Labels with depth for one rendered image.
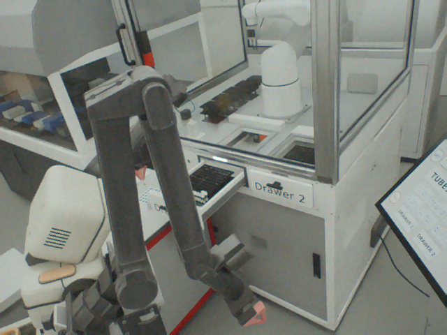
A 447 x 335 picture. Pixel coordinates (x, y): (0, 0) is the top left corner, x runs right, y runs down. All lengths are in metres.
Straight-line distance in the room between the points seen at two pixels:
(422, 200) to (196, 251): 0.72
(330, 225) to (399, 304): 0.85
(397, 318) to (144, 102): 1.92
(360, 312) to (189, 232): 1.63
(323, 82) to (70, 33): 1.32
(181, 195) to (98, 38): 1.60
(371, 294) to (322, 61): 1.46
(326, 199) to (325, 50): 0.57
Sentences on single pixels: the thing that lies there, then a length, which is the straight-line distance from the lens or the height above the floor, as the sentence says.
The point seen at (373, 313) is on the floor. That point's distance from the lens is 2.25.
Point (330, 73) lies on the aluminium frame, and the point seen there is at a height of 1.37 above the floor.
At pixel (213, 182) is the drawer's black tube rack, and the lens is 1.61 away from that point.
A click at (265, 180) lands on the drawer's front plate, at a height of 0.90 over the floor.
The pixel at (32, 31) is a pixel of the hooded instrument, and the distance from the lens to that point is 2.01.
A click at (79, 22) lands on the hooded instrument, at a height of 1.55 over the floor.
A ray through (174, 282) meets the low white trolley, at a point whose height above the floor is 0.40.
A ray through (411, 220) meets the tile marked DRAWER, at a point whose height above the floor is 1.01.
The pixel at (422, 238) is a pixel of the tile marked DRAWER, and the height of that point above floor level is 1.01.
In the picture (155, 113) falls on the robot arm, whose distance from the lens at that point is 0.57.
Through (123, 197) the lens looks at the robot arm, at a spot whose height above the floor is 1.44.
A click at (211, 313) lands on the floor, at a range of 2.26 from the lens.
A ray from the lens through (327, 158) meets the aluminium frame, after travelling 1.39.
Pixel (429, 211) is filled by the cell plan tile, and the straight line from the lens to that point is 1.19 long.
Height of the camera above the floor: 1.78
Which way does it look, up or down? 31 degrees down
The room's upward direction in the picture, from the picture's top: 11 degrees counter-clockwise
